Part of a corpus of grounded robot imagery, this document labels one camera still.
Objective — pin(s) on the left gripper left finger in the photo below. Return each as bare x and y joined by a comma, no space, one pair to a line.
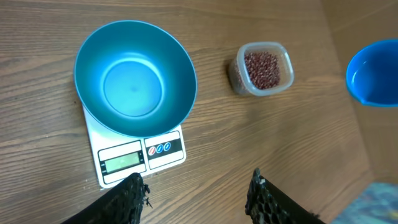
123,204

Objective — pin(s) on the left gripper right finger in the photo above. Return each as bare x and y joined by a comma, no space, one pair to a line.
269,205

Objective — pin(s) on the blue plastic measuring scoop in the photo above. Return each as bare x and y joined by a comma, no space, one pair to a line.
371,75

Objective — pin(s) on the white digital kitchen scale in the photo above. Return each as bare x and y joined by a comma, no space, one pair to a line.
116,156

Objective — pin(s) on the teal metal bowl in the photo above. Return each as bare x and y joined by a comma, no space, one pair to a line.
135,78

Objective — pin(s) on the red beans in container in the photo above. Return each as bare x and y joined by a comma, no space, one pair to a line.
263,69

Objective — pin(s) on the clear plastic container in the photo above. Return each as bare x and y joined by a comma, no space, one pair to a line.
238,74

